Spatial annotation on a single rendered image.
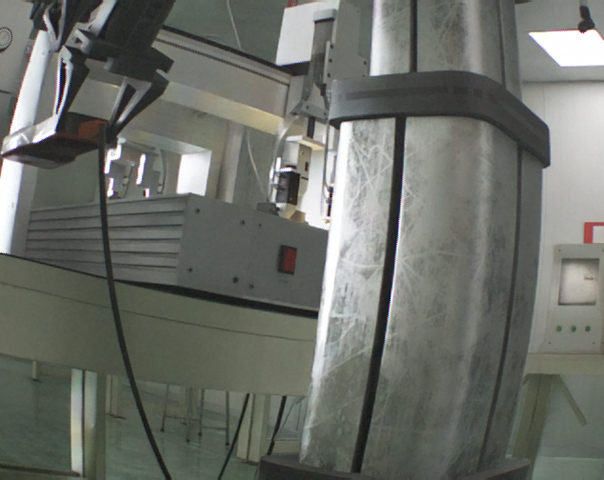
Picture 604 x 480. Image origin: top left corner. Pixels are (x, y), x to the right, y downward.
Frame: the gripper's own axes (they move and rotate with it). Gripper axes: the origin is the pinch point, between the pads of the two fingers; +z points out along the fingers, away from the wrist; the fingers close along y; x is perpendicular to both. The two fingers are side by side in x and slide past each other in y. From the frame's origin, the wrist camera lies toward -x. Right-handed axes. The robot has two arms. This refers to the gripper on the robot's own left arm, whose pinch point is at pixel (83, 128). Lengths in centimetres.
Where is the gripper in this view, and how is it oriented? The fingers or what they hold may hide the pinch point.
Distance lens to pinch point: 75.1
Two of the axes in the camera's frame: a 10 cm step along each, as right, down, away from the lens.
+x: 5.1, 4.8, -7.2
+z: -4.3, 8.6, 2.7
